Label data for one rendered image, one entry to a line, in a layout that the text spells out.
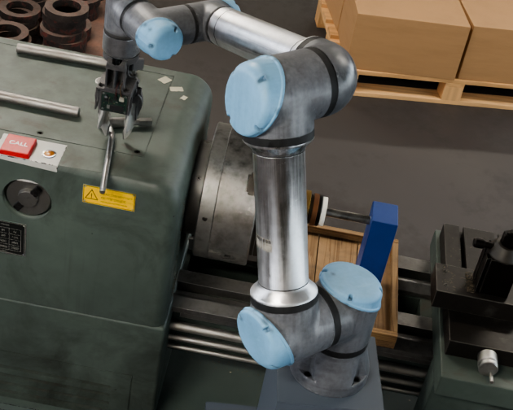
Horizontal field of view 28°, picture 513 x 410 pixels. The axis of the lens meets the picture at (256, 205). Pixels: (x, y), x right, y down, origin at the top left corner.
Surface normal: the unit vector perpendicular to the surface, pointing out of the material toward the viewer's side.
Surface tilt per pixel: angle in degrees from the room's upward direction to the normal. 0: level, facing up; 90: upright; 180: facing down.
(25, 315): 90
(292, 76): 36
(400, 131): 0
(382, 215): 0
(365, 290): 8
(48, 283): 90
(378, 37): 90
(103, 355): 90
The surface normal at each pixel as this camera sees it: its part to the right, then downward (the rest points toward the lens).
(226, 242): -0.14, 0.69
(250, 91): -0.81, 0.12
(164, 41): 0.57, 0.57
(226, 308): 0.08, -0.45
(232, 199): -0.02, 0.07
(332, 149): 0.15, -0.79
